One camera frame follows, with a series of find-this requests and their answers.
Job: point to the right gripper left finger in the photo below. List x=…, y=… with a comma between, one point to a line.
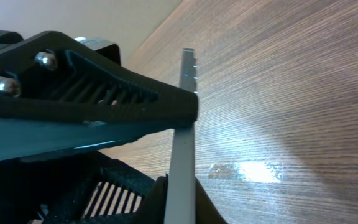
x=59, y=97

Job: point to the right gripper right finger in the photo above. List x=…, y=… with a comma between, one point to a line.
x=85, y=188

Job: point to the Samsung Galaxy smartphone cyan screen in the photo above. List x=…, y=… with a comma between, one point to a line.
x=181, y=196

